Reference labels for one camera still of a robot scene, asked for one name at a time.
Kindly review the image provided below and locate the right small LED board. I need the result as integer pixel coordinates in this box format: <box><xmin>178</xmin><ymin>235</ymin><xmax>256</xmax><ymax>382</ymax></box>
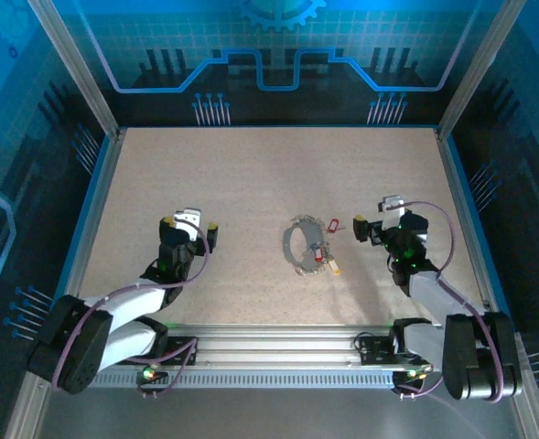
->
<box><xmin>392</xmin><ymin>368</ymin><xmax>428</xmax><ymax>390</ymax></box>

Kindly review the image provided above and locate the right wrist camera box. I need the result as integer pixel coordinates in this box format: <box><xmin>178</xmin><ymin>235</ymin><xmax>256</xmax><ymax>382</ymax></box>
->
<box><xmin>377</xmin><ymin>195</ymin><xmax>407</xmax><ymax>226</ymax></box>

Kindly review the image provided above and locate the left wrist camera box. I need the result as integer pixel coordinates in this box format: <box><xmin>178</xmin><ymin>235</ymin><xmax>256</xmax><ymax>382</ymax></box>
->
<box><xmin>172</xmin><ymin>208</ymin><xmax>203</xmax><ymax>240</ymax></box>

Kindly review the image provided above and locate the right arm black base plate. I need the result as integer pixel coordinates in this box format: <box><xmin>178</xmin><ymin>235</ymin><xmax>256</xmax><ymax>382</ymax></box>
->
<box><xmin>358</xmin><ymin>336</ymin><xmax>410</xmax><ymax>367</ymax></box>

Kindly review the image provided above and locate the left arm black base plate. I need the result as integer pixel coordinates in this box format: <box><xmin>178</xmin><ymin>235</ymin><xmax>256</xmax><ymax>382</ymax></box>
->
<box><xmin>163</xmin><ymin>336</ymin><xmax>200</xmax><ymax>367</ymax></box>

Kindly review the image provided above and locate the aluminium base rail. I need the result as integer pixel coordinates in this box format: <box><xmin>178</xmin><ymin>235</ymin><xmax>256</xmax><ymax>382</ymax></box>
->
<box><xmin>99</xmin><ymin>323</ymin><xmax>448</xmax><ymax>374</ymax></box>

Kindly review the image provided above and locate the silver keyring with chain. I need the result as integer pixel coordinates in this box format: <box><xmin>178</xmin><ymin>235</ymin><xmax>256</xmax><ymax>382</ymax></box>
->
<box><xmin>281</xmin><ymin>213</ymin><xmax>341</xmax><ymax>277</ymax></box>

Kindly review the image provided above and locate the grey metal plate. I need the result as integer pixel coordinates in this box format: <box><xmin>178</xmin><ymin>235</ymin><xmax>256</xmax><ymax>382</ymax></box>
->
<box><xmin>35</xmin><ymin>387</ymin><xmax>529</xmax><ymax>439</ymax></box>

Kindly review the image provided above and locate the aluminium table side rail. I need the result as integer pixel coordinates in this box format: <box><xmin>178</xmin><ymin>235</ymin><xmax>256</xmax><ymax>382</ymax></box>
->
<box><xmin>435</xmin><ymin>127</ymin><xmax>503</xmax><ymax>316</ymax></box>
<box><xmin>65</xmin><ymin>127</ymin><xmax>126</xmax><ymax>307</ymax></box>

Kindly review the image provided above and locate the small led board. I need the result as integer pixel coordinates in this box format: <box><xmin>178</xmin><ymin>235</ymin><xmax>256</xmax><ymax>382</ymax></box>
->
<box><xmin>136</xmin><ymin>365</ymin><xmax>169</xmax><ymax>385</ymax></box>
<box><xmin>392</xmin><ymin>368</ymin><xmax>428</xmax><ymax>390</ymax></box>

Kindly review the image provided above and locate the aluminium frame post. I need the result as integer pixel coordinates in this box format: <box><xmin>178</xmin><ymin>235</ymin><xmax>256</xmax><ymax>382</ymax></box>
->
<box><xmin>437</xmin><ymin>0</ymin><xmax>529</xmax><ymax>138</ymax></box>
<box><xmin>26</xmin><ymin>0</ymin><xmax>122</xmax><ymax>138</ymax></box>

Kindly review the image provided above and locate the slotted grey cable duct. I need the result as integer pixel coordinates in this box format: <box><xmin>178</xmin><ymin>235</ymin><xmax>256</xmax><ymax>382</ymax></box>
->
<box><xmin>88</xmin><ymin>370</ymin><xmax>396</xmax><ymax>391</ymax></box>

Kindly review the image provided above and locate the left small LED board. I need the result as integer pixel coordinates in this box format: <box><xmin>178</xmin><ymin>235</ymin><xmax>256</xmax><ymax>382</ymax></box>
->
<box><xmin>136</xmin><ymin>365</ymin><xmax>169</xmax><ymax>385</ymax></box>

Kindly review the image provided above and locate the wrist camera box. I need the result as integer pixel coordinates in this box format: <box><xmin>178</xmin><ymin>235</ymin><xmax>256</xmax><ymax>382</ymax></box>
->
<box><xmin>172</xmin><ymin>208</ymin><xmax>203</xmax><ymax>240</ymax></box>
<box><xmin>377</xmin><ymin>195</ymin><xmax>407</xmax><ymax>226</ymax></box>

